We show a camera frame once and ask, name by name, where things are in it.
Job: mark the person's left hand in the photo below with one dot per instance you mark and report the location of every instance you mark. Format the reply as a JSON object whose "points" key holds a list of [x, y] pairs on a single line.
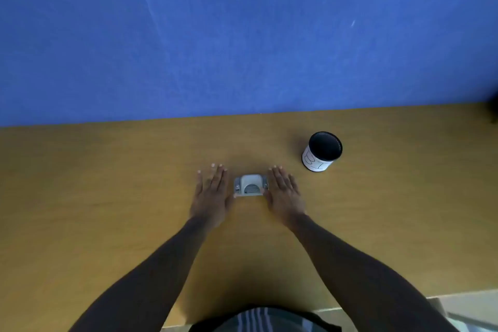
{"points": [[208, 199]]}

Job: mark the person's right hand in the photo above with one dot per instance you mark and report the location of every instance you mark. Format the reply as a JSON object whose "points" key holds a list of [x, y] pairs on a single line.
{"points": [[284, 197]]}

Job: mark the grey hole punch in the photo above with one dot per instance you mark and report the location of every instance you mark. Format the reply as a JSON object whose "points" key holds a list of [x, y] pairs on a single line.
{"points": [[251, 186]]}

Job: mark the black cup with white label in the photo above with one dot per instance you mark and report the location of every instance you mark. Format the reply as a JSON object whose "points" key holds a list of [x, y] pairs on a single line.
{"points": [[322, 151]]}

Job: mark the person's left forearm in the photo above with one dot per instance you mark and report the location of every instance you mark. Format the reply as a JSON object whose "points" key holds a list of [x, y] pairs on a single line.
{"points": [[155, 281]]}

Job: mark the person's right forearm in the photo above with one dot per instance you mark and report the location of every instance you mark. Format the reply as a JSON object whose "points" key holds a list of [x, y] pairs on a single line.
{"points": [[358, 281]]}

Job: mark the grey striped shirt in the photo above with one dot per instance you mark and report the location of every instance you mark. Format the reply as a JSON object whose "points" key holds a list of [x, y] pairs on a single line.
{"points": [[256, 322]]}

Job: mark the dark object at table edge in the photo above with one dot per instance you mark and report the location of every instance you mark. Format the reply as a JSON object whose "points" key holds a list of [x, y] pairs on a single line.
{"points": [[493, 108]]}

